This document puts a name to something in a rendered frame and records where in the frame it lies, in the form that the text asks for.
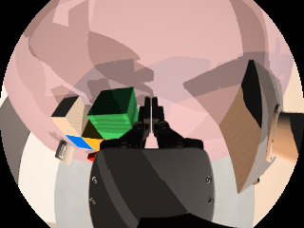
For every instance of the green cube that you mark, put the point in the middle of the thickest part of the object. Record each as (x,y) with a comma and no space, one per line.
(114,112)

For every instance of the brown mug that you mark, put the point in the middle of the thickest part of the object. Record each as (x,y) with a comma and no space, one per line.
(65,156)

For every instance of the red rectangular block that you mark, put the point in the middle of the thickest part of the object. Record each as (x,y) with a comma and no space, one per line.
(91,156)

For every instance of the yellow cube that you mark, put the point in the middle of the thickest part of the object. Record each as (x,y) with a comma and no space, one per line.
(91,136)

